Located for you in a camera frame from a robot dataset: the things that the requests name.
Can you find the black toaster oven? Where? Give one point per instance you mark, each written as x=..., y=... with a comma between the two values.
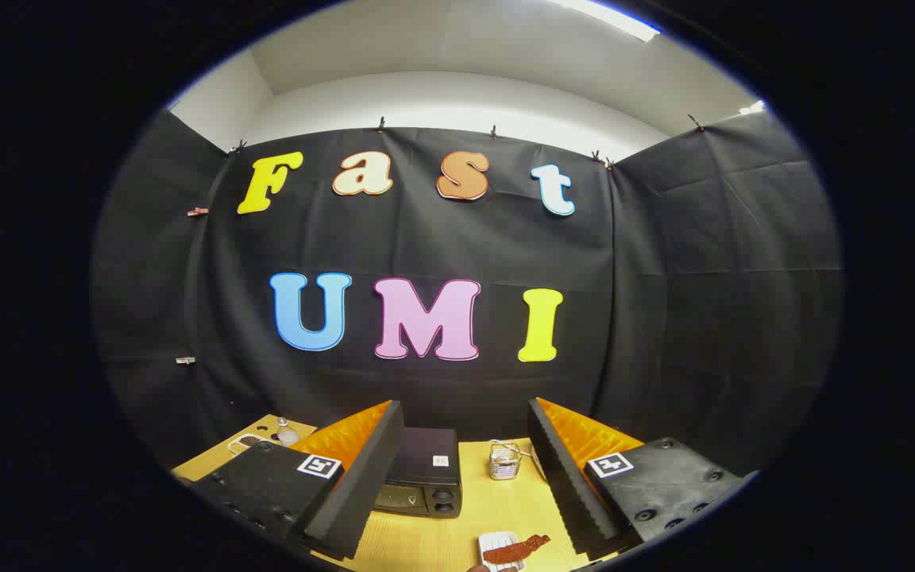
x=426, y=469

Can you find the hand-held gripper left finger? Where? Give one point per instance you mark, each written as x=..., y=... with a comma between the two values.
x=362, y=485

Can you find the clear bottle with silver cap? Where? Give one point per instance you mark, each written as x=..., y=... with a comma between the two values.
x=287, y=433

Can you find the white rectangular dish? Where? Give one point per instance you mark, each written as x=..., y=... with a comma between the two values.
x=493, y=543

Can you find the white divided seasoning tray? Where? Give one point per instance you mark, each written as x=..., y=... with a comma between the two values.
x=249, y=439

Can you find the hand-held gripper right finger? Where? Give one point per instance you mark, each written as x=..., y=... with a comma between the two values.
x=565, y=485

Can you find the red meat slice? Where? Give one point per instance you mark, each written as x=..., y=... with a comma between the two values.
x=517, y=548

